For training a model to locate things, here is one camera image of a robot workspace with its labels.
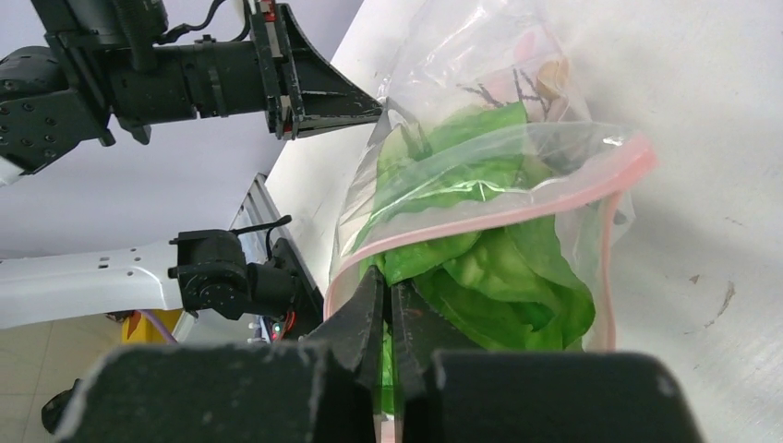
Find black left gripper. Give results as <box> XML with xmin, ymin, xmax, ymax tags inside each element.
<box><xmin>1</xmin><ymin>1</ymin><xmax>382</xmax><ymax>178</ymax></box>

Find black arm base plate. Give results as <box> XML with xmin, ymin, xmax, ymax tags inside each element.
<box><xmin>264</xmin><ymin>237</ymin><xmax>324</xmax><ymax>341</ymax></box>

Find green fake cabbage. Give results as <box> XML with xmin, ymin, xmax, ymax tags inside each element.
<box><xmin>355</xmin><ymin>101</ymin><xmax>597</xmax><ymax>417</ymax></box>

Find brown fake longan bunch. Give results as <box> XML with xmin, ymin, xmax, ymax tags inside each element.
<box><xmin>459</xmin><ymin>28</ymin><xmax>571</xmax><ymax>123</ymax></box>

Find clear zip top bag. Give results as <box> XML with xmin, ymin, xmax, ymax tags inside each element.
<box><xmin>324</xmin><ymin>1</ymin><xmax>656</xmax><ymax>351</ymax></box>

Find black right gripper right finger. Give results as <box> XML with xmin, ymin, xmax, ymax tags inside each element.
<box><xmin>390</xmin><ymin>281</ymin><xmax>703</xmax><ymax>442</ymax></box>

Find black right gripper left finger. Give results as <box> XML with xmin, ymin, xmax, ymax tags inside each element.
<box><xmin>54</xmin><ymin>267</ymin><xmax>386</xmax><ymax>442</ymax></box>

